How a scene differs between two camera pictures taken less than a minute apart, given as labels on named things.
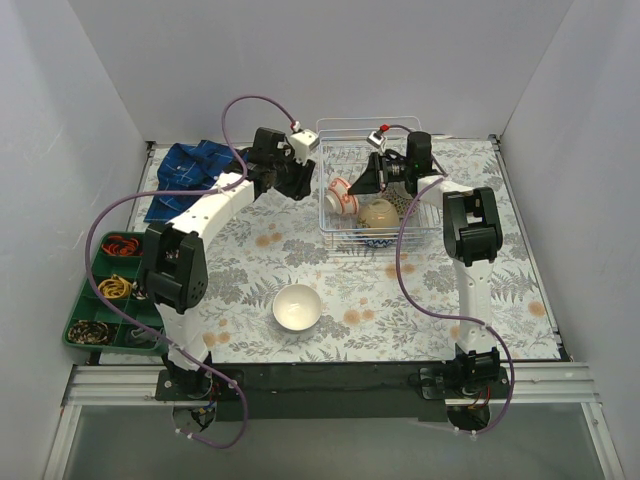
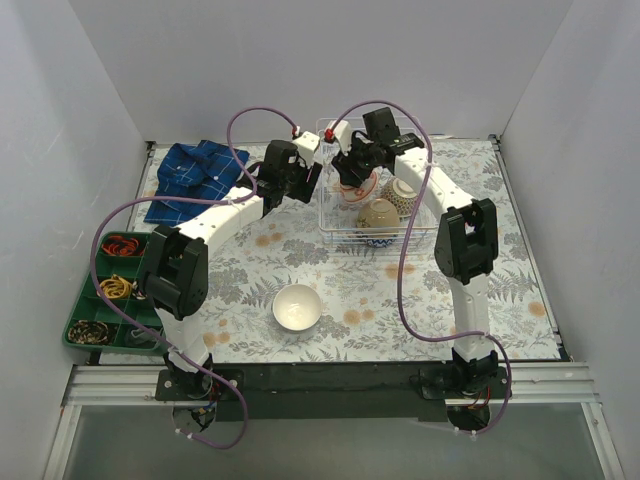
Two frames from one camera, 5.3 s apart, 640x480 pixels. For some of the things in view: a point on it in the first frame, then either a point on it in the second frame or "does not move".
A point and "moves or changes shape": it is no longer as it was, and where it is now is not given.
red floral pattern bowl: (338, 200) moves or changes shape
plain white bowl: (297, 307) does not move
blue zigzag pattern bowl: (378, 243) does not move
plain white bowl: (378, 214) does not move
